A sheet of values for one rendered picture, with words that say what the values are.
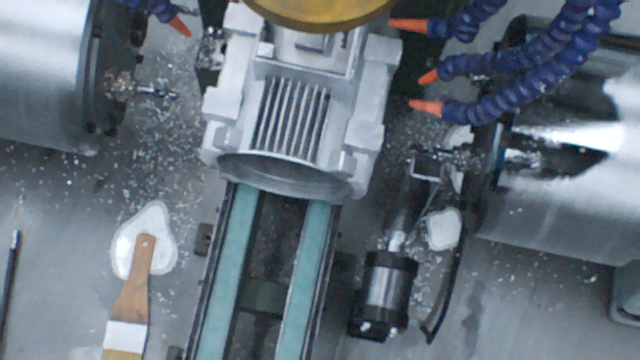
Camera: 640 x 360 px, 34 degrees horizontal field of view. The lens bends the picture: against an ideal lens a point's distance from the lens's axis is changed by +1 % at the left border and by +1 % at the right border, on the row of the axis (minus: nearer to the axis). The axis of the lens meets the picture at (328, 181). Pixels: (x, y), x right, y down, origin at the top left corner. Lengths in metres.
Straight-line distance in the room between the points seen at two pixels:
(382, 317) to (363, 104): 0.23
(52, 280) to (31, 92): 0.35
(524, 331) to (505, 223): 0.30
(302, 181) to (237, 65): 0.17
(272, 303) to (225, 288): 0.09
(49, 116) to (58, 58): 0.07
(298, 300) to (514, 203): 0.30
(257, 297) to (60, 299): 0.25
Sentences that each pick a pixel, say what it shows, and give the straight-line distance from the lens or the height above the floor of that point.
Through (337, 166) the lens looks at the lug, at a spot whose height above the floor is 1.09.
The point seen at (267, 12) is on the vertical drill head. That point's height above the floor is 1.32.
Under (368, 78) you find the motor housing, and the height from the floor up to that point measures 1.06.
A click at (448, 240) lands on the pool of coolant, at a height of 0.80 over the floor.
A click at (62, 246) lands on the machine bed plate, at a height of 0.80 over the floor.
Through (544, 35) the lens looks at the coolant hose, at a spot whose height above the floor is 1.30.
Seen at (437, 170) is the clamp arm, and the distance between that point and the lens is 0.93.
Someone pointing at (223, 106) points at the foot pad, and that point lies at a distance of 1.12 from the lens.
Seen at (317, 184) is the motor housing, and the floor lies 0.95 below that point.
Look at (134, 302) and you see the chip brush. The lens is 1.35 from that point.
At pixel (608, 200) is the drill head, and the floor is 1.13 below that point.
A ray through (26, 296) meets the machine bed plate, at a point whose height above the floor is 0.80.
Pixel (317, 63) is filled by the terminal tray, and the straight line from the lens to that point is 1.09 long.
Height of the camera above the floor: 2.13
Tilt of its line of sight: 75 degrees down
